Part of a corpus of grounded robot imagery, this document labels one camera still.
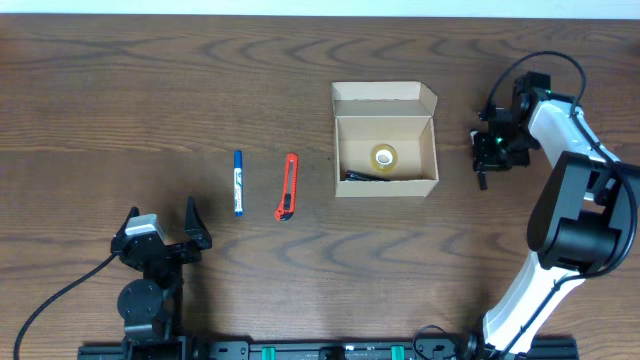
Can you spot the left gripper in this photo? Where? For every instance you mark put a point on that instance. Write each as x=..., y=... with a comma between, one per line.
x=170, y=251

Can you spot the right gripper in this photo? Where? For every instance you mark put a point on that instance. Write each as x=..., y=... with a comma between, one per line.
x=486, y=157

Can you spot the black whiteboard marker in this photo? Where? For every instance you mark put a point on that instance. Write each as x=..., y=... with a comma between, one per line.
x=477, y=164

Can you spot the yellow tape roll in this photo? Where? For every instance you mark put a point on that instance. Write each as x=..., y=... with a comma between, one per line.
x=383, y=158

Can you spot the red black stapler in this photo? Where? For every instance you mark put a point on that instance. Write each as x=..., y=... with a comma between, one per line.
x=358, y=176

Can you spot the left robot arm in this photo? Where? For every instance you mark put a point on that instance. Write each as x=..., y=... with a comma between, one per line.
x=151, y=306

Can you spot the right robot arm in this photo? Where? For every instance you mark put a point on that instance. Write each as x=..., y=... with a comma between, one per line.
x=582, y=225

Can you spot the blue whiteboard marker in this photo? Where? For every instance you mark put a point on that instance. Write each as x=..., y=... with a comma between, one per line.
x=238, y=183

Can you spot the red utility knife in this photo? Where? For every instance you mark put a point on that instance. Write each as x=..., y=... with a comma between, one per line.
x=286, y=206

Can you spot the open cardboard box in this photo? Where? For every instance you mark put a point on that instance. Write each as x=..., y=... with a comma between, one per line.
x=397, y=113

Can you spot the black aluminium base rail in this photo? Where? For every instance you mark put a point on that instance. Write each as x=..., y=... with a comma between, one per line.
x=437, y=347

